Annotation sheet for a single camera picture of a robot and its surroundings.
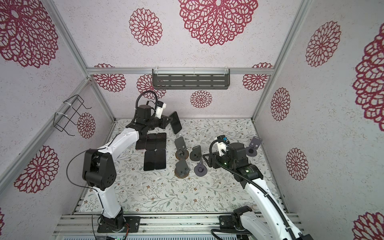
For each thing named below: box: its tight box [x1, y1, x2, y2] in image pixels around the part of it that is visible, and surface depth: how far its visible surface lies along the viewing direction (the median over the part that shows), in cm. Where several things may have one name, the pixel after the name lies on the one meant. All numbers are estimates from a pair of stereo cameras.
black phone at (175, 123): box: [168, 111, 182, 135], surface depth 92 cm
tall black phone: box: [143, 151, 155, 171], surface depth 99 cm
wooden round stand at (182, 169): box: [174, 158, 191, 179], surface depth 89 cm
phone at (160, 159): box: [155, 149, 166, 169], surface depth 99 cm
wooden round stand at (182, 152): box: [174, 136, 189, 161], surface depth 97 cm
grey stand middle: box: [189, 145, 202, 161], surface depth 96 cm
